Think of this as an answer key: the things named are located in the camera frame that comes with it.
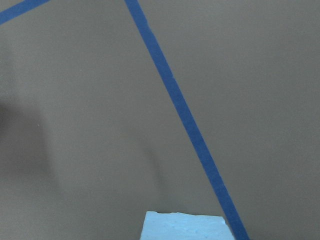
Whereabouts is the light blue block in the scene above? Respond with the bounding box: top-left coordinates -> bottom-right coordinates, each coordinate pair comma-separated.
140,211 -> 234,240

